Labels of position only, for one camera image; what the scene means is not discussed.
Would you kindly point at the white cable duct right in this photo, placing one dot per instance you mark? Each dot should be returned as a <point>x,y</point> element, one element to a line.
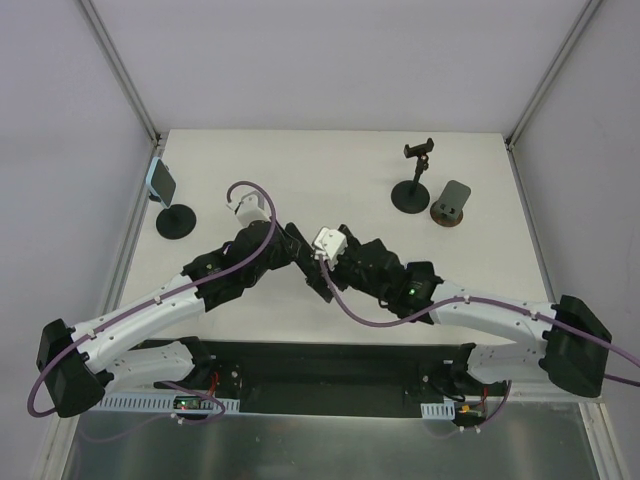
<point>445,411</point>

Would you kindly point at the white cable duct left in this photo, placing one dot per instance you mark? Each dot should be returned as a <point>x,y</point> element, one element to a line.
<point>164,403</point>

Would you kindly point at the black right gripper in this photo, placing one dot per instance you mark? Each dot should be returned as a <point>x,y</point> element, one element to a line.
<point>343,259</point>

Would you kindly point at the grey stand on wooden base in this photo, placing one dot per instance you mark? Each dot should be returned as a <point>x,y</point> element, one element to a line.
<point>447,210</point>

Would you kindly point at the aluminium frame post right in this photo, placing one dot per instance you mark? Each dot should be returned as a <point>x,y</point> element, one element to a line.
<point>578,28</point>

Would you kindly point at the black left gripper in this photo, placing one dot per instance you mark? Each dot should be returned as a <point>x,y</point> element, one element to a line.
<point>288,240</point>

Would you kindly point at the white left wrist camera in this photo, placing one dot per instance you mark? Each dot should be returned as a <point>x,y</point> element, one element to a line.
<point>249,208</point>

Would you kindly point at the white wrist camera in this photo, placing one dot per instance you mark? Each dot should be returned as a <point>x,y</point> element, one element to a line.
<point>249,208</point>
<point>328,245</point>

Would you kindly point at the black phone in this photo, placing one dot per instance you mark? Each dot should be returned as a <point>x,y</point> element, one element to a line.
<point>312,270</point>

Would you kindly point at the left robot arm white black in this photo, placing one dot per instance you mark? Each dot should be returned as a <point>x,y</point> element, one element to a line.
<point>79,364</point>

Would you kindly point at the aluminium frame post left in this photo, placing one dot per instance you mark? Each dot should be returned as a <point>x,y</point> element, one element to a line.
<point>119,71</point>

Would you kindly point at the black round phone stand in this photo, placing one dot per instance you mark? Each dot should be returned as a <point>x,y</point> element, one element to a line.
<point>175,222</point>

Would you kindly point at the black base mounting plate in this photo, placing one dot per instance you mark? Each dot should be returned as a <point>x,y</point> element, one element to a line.
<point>384,381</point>

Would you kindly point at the white cable duct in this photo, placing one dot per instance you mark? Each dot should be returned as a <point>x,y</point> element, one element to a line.
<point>164,403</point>
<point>445,411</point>

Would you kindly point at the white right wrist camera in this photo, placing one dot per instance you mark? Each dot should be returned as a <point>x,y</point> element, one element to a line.
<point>328,245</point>

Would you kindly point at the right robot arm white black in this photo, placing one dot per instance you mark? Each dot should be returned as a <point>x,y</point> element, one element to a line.
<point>563,342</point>

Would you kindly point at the aluminium frame post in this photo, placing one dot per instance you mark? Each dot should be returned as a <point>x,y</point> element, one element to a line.
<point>119,71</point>
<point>578,28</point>

